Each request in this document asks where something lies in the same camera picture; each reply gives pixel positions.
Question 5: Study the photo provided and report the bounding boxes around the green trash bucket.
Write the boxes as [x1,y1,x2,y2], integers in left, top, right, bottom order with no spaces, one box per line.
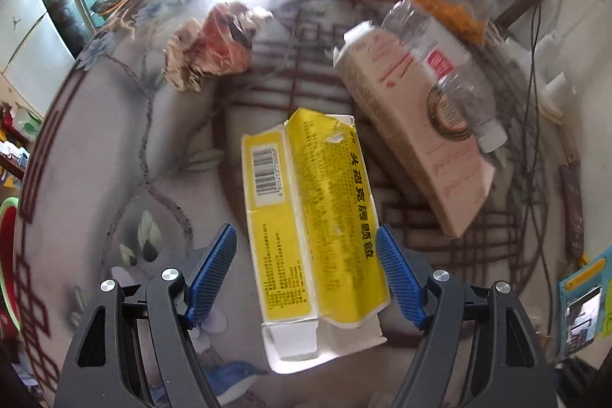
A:
[91,0,130,15]

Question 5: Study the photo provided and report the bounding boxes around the black cable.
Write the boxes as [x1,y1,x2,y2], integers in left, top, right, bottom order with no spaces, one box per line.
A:
[522,0,556,246]

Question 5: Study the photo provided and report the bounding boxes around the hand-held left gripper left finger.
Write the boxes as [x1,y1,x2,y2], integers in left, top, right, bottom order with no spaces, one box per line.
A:
[52,223,238,408]

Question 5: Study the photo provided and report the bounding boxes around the yellow cardboard box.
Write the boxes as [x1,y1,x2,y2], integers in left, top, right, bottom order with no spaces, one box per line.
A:
[240,107,394,375]

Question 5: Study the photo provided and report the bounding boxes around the white refrigerator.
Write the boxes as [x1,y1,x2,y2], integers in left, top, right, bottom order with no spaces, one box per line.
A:
[0,0,77,89]

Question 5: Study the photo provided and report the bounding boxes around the dark wooden chair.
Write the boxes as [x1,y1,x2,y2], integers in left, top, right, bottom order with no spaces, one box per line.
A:
[492,0,548,24]

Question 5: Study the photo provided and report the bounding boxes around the white desk appliance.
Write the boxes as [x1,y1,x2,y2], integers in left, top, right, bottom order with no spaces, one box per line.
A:
[545,71,578,123]

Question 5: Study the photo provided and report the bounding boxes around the green basin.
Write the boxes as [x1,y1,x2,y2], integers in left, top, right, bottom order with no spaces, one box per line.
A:
[0,197,22,332]

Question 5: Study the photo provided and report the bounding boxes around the pink carton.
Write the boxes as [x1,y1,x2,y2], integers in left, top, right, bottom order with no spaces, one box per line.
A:
[332,13,496,239]

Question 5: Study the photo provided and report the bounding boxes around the red white wrapper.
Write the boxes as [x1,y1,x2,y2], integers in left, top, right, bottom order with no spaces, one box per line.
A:
[163,2,274,92]

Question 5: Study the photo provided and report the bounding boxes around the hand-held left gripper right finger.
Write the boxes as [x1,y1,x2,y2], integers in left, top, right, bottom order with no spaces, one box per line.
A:
[374,224,560,408]

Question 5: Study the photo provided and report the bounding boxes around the floral printed tablecloth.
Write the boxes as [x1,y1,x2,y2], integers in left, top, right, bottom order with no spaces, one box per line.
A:
[14,0,575,408]

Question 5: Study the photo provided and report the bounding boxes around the clear crushed plastic bottle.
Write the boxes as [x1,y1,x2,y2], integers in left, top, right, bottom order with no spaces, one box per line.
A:
[382,0,508,154]

